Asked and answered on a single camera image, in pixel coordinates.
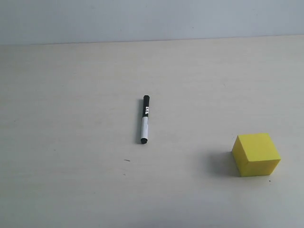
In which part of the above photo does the black and white marker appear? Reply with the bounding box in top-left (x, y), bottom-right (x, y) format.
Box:
top-left (140, 95), bottom-right (150, 144)

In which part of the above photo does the yellow foam cube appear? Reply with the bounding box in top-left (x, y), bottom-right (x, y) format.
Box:
top-left (232, 133), bottom-right (281, 177)

